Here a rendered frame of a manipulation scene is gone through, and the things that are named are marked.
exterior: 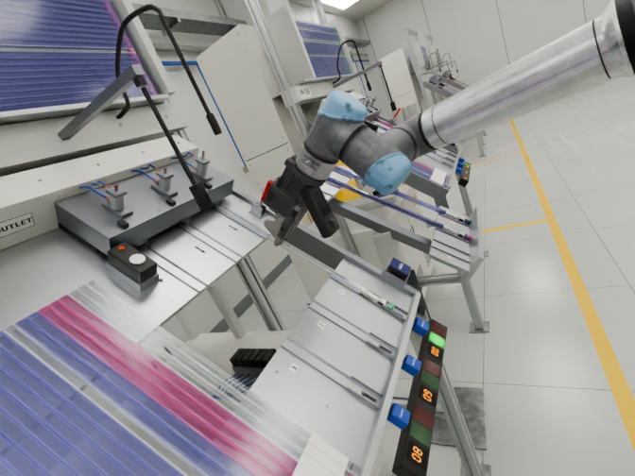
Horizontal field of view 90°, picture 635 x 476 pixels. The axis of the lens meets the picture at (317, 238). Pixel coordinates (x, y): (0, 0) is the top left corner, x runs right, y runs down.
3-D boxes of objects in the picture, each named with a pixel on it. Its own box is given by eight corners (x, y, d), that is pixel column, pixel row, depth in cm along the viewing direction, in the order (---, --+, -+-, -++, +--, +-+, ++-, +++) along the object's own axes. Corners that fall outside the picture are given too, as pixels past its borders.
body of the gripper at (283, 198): (279, 194, 74) (300, 150, 67) (308, 215, 74) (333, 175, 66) (260, 205, 68) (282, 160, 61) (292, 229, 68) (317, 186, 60)
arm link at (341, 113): (359, 115, 50) (320, 85, 52) (327, 170, 57) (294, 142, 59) (379, 113, 56) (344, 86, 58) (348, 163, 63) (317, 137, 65)
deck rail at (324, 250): (408, 307, 81) (420, 291, 77) (406, 312, 79) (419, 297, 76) (189, 179, 94) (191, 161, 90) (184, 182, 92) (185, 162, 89)
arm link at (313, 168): (343, 159, 64) (327, 170, 57) (333, 176, 67) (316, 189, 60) (314, 137, 64) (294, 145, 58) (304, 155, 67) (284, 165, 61)
